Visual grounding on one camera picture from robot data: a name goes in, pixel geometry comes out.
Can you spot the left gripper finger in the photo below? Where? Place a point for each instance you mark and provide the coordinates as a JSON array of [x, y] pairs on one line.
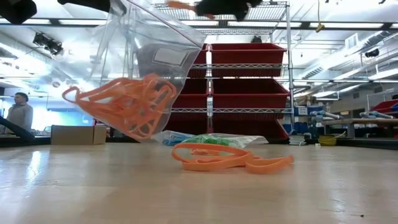
[[118, 7]]

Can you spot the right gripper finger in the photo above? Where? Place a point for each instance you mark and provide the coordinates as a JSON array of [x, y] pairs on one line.
[[224, 7]]

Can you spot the clear plastic zip bag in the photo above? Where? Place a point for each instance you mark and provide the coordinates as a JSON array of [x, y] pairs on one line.
[[252, 139], [149, 34], [168, 137]]

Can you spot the green rubber band bunch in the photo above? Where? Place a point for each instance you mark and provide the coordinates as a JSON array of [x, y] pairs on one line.
[[211, 140]]

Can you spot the blue rubber band bunch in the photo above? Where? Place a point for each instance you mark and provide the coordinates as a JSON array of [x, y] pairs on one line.
[[172, 142]]

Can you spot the black ceiling spotlight cluster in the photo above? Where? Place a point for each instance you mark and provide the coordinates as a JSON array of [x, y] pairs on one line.
[[49, 46]]

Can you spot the red plastic bin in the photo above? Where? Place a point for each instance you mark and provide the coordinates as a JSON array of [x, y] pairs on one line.
[[189, 126], [192, 99], [248, 126], [200, 59], [248, 96], [248, 56]]

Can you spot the person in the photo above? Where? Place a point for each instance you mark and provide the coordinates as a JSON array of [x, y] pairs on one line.
[[20, 115]]

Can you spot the blue labelled box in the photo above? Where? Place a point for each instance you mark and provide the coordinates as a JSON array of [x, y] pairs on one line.
[[300, 111]]

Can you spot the white ceiling air vent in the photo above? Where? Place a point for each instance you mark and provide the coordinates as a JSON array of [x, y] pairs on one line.
[[351, 40]]

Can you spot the small cardboard box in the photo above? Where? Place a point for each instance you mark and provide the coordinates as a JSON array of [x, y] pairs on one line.
[[71, 135]]

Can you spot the blue storage bin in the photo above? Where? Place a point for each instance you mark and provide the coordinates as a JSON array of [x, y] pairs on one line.
[[297, 128]]

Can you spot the pale blue padded tube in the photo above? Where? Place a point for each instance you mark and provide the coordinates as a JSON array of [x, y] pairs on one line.
[[326, 115], [376, 114]]

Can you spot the black ceiling device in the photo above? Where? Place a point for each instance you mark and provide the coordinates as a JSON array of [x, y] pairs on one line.
[[372, 53]]

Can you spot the wooden workbench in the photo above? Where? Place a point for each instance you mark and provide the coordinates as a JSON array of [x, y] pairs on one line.
[[357, 121]]

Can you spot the red storage bin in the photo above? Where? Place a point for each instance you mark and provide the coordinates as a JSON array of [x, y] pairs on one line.
[[385, 106]]

